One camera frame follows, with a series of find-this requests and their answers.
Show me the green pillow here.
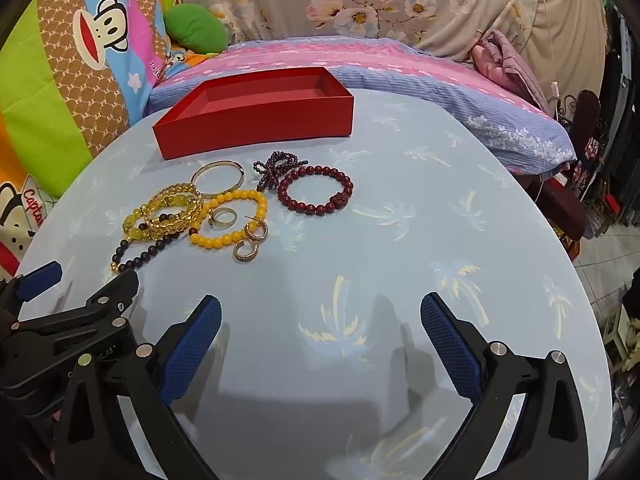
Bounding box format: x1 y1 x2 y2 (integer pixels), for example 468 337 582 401
165 4 230 55

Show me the red cardboard box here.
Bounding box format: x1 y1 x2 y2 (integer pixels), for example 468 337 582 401
152 66 355 161

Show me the small garnet bead bracelet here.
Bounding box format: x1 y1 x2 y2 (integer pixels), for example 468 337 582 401
253 151 309 192

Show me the gold hoop earring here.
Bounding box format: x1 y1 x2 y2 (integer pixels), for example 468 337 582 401
233 240 261 263
243 217 269 242

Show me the dark wooden chair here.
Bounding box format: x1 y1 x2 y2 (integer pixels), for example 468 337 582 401
560 89 603 166

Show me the plain gold bangle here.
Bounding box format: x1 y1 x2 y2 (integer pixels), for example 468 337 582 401
191 160 246 200

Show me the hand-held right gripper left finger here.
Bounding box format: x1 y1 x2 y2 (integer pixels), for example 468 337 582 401
52 294 223 480

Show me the blue palm print tablecloth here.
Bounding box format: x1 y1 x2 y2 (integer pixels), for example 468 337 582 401
12 90 615 480

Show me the pink quilted cloth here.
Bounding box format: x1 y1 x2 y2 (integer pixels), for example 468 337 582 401
470 30 551 111

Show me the floral grey cloth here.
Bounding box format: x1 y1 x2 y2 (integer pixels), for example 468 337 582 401
182 0 607 111

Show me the cartoon monkey blanket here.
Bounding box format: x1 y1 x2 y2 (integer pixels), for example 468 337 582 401
0 0 193 281

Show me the pink and blue striped quilt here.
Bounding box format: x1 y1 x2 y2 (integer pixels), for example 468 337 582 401
147 36 576 177

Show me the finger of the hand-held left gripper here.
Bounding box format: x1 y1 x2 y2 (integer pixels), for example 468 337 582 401
86 270 140 318
0 261 63 311

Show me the dark and yellow bead bracelet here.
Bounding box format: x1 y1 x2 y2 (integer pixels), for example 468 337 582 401
110 212 176 275

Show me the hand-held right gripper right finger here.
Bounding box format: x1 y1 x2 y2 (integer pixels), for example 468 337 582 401
420 292 588 480

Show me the gold chain bracelet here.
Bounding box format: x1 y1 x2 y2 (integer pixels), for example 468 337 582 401
140 183 206 236

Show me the dark red bead bracelet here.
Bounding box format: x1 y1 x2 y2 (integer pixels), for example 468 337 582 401
277 165 354 216

